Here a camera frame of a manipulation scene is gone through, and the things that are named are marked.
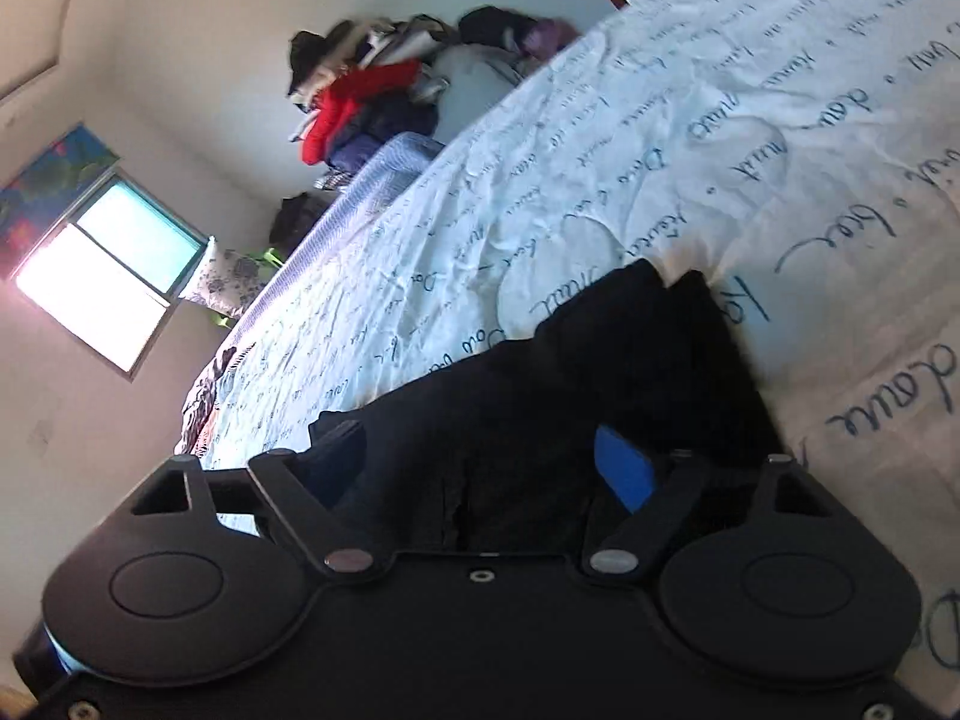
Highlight blue striped mattress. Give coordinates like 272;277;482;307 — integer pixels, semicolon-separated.
217;131;451;361

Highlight pile of clothes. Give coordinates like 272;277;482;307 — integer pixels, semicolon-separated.
285;6;582;188

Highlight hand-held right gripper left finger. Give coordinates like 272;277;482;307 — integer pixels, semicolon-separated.
131;420;376;582

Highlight dark patterned blanket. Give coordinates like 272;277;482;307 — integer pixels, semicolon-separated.
180;345;260;458

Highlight black bag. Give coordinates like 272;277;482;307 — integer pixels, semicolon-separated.
268;193;335;248

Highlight red garment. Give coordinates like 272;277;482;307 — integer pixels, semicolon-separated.
301;60;422;164

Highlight black pants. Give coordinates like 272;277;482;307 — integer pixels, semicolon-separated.
309;259;785;552

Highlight white script-printed bed sheet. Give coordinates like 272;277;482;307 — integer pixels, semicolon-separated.
202;0;960;691

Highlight floral pillow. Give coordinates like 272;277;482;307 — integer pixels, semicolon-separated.
180;236;282;316

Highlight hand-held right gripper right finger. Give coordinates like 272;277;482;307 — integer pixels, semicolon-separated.
589;426;833;578

